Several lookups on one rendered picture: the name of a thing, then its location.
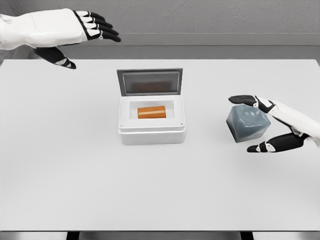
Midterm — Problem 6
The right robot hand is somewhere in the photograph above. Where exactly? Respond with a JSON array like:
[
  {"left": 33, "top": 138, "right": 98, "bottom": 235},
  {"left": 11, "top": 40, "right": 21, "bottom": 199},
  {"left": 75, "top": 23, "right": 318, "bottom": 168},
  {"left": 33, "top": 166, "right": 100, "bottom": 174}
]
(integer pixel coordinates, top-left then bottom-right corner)
[{"left": 228, "top": 94, "right": 320, "bottom": 153}]

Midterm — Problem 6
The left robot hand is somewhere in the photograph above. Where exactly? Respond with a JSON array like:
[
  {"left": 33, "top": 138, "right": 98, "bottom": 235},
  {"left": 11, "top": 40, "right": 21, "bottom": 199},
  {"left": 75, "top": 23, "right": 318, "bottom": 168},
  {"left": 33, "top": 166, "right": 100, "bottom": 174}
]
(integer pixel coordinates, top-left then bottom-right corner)
[{"left": 21, "top": 8, "right": 122, "bottom": 70}]

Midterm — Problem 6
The grey-blue cube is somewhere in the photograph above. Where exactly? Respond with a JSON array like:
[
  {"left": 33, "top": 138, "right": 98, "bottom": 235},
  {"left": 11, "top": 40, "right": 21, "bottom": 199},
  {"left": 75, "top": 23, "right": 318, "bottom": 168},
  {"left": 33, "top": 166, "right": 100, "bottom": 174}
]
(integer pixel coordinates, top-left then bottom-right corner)
[{"left": 225, "top": 104, "right": 272, "bottom": 144}]

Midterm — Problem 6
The orange cylinder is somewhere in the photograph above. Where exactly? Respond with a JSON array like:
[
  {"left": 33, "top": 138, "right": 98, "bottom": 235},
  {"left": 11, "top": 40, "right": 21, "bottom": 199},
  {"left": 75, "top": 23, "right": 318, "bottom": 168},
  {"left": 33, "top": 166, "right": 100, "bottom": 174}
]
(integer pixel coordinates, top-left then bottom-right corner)
[{"left": 137, "top": 105, "right": 167, "bottom": 120}]

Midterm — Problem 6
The white open-lid box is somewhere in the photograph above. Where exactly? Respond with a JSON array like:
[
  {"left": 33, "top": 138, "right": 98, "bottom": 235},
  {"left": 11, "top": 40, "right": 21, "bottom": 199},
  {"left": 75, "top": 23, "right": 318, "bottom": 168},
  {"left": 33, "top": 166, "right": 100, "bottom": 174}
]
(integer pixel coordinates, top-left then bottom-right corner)
[{"left": 116, "top": 67, "right": 188, "bottom": 146}]

